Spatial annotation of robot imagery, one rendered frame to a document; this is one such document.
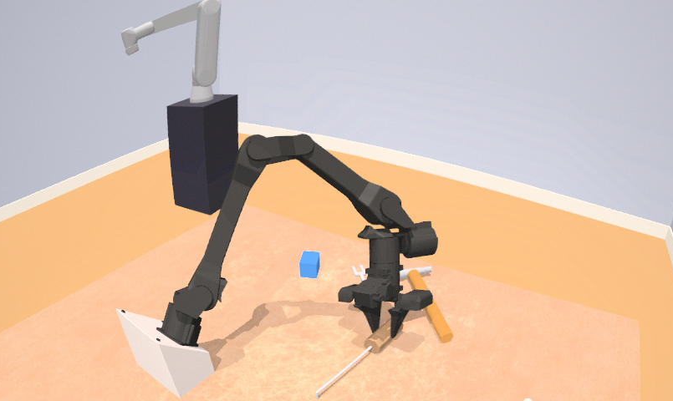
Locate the blue cube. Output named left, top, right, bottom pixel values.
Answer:
left=299, top=251, right=320, bottom=278

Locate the white forked hook tool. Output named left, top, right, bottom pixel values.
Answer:
left=352, top=265, right=367, bottom=281

